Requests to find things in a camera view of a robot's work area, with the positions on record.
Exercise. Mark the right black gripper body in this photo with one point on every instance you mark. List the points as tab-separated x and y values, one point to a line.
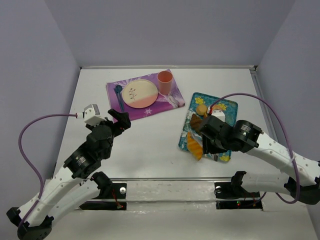
207	144

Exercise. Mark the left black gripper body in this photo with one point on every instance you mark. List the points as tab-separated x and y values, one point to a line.
119	122

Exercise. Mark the orange croissant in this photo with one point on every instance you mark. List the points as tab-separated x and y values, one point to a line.
194	147

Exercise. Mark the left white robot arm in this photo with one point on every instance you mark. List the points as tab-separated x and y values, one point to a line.
77	181

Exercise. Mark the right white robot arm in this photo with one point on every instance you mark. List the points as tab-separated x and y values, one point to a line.
299	177

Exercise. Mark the dark brown bread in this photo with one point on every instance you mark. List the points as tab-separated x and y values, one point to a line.
195	122

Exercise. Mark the glazed donut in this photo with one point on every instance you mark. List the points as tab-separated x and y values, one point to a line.
217	108

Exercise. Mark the teal floral tray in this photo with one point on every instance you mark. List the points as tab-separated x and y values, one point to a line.
230	109

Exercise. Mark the small round bun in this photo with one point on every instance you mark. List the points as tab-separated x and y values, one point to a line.
201	109

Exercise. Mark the cream and pink plate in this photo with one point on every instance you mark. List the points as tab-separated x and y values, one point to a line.
139	93

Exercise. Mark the blue plastic spoon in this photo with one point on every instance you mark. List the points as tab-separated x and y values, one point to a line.
118	89

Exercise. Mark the pink plastic cup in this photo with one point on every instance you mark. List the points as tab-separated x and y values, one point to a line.
165	79

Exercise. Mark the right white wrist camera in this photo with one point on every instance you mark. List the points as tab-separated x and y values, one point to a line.
218	114

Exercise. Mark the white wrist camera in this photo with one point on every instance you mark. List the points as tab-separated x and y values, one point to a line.
218	114
92	116

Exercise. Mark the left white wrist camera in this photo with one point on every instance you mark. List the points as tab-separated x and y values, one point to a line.
92	116

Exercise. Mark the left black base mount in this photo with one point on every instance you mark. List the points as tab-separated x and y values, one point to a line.
110	196

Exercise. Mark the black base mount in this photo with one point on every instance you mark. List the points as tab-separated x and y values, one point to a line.
230	195
110	196

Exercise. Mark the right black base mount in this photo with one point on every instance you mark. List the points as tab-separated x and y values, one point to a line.
230	195

